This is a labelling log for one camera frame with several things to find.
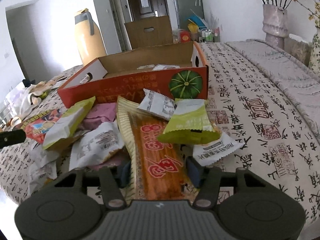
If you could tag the long orange snack packet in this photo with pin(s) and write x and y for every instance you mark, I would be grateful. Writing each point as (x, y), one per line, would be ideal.
(155, 160)

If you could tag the red gift box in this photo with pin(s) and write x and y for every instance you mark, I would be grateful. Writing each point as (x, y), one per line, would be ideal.
(185, 37)

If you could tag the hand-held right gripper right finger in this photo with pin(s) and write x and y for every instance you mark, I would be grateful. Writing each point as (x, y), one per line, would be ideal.
(193, 171)

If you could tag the orange cardboard box pumpkin print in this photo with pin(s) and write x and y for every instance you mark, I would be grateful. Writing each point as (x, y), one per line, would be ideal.
(125, 87)

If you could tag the white cloth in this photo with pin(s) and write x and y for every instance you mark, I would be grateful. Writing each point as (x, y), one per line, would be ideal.
(17, 102)

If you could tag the beige patterned box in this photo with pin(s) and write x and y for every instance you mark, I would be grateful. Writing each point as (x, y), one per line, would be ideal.
(297, 50)

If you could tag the dark wooden door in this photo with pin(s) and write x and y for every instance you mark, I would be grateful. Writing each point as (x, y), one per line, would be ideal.
(160, 2)

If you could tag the white paper notice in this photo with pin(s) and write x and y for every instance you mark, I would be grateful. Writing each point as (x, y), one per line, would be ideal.
(145, 3)

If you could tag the blue and yellow bags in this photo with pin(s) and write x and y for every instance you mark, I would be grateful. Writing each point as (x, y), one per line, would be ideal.
(196, 21)

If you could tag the black bag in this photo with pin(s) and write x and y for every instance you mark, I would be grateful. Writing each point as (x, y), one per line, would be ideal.
(29, 82)

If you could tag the grey quilted cloth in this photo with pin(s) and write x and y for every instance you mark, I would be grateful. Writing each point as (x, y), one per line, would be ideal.
(287, 80)

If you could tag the pink snack packet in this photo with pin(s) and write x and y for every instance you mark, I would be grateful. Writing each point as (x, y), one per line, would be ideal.
(100, 115)
(112, 161)

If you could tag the red cartoon snack packet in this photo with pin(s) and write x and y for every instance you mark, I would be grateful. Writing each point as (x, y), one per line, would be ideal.
(40, 127)

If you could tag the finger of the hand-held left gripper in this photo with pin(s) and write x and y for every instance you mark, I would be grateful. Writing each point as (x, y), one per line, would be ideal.
(12, 138)

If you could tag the white biscuit snack packet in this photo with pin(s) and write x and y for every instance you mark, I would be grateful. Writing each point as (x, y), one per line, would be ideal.
(215, 151)

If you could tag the yellow flower sprigs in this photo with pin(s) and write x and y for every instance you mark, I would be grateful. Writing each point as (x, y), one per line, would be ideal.
(312, 17)

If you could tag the brown cardboard box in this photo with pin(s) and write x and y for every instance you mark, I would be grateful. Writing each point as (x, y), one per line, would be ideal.
(150, 37)

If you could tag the pink textured vase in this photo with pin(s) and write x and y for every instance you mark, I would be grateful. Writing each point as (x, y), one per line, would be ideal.
(275, 25)

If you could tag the metal rack with bottles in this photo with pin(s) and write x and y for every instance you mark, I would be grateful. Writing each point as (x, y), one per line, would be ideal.
(208, 35)

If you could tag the yellow thermos jug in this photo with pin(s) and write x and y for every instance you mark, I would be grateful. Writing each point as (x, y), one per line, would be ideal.
(87, 42)

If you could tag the small floral vase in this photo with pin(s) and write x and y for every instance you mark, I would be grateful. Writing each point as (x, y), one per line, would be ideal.
(315, 52)

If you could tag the grey refrigerator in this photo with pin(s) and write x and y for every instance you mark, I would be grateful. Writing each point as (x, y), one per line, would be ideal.
(185, 2)

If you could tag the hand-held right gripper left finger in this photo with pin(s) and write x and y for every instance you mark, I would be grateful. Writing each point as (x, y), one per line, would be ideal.
(124, 173)

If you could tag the green snack packet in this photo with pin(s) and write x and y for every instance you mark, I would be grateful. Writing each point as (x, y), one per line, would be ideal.
(190, 122)
(67, 122)

